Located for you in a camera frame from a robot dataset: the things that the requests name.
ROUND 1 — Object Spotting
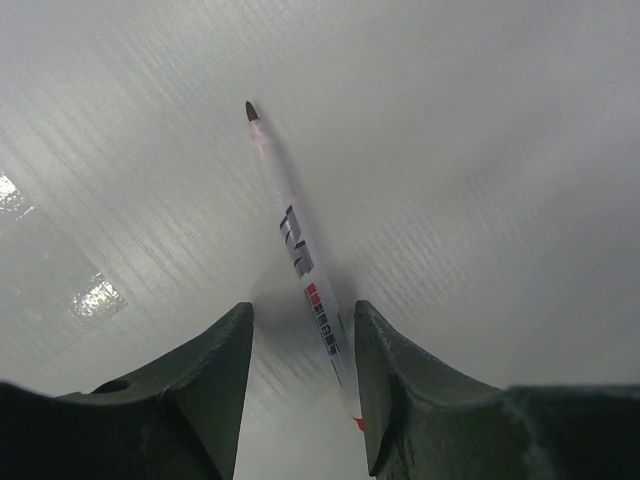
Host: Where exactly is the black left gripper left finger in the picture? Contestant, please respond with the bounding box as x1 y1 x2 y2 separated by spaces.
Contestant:
1 302 254 479

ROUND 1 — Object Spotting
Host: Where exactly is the red pen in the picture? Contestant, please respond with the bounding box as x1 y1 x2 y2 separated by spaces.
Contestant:
245 101 365 430

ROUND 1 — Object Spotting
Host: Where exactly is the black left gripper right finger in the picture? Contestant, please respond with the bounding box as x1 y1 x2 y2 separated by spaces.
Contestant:
354 300 639 479

